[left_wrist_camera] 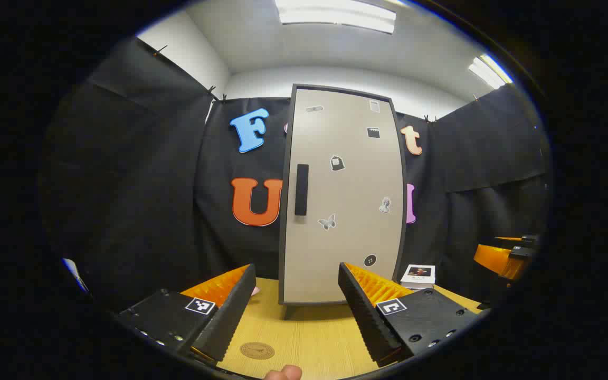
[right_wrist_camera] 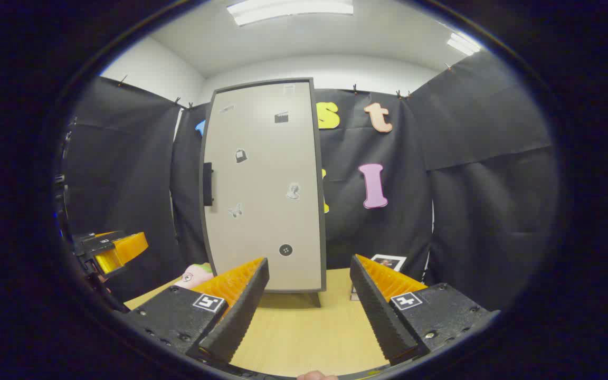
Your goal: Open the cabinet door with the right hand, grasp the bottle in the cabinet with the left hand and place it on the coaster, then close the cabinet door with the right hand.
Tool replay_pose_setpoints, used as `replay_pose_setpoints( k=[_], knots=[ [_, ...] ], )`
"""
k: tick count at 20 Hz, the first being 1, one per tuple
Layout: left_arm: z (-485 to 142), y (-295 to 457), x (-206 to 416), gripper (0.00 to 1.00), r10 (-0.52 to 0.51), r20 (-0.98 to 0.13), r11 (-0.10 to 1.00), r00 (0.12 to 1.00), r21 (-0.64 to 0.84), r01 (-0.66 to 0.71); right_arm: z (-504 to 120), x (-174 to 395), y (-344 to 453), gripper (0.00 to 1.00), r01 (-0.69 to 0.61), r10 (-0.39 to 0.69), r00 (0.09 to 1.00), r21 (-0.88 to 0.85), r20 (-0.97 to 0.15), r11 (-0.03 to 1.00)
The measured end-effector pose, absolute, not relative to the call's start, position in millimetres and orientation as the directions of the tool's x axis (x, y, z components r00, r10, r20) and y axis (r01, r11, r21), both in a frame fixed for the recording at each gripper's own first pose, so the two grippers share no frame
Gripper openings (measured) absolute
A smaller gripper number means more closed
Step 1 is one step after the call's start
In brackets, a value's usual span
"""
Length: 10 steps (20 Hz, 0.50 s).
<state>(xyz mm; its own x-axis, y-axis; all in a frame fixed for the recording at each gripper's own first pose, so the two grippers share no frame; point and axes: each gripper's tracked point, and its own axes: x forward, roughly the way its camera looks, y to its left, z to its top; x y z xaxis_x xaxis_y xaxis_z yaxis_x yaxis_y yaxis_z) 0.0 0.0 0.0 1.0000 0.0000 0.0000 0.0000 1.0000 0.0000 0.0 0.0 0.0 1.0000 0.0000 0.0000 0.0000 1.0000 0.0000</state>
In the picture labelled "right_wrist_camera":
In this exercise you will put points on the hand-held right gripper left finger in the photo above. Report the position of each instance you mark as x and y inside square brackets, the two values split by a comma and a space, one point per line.
[240, 316]

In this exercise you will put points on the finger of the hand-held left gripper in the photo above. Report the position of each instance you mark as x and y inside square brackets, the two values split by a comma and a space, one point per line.
[127, 247]

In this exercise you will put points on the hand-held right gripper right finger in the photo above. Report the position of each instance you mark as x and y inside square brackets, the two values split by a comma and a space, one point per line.
[380, 316]

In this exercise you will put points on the dark grey cabinet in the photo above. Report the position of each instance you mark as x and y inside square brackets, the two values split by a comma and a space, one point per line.
[316, 300]

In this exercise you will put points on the light grey cabinet door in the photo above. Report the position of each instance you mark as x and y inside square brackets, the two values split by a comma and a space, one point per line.
[267, 179]

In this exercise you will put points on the white-framed photo card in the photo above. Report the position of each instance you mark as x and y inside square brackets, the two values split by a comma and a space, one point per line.
[388, 262]

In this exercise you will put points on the pink plush toy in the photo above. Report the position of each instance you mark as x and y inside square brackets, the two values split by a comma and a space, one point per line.
[193, 277]

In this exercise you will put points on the black backdrop cloth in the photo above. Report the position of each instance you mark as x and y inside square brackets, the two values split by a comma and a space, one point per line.
[467, 211]

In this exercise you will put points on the small ceiling light panel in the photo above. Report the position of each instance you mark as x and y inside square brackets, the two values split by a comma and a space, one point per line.
[463, 44]

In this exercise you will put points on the large ceiling light panel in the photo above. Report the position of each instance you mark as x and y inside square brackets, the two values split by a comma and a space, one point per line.
[291, 10]

